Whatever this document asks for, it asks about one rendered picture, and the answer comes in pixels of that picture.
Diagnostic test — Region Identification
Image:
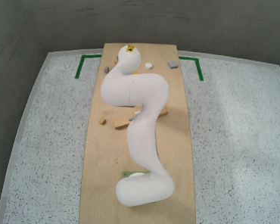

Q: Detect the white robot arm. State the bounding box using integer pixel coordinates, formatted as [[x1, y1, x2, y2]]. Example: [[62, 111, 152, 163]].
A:
[[100, 45, 174, 207]]

